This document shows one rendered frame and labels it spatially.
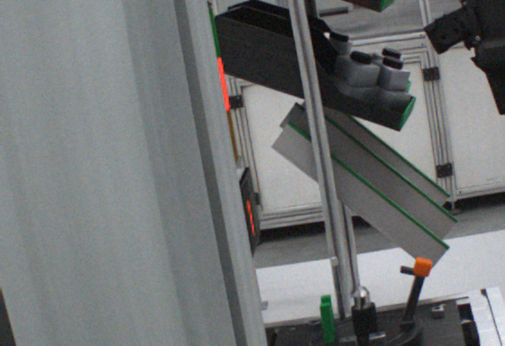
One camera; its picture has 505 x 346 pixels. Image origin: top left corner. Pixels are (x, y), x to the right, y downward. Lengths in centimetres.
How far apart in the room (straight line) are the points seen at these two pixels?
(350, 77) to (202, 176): 133
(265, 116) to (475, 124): 102
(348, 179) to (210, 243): 134
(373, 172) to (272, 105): 365
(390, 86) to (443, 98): 372
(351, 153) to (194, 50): 146
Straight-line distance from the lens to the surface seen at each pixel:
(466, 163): 533
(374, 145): 177
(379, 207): 150
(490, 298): 146
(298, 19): 144
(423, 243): 151
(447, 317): 139
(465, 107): 528
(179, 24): 17
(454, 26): 125
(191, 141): 15
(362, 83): 149
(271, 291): 195
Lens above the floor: 147
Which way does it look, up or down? 11 degrees down
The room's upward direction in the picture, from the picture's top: 10 degrees counter-clockwise
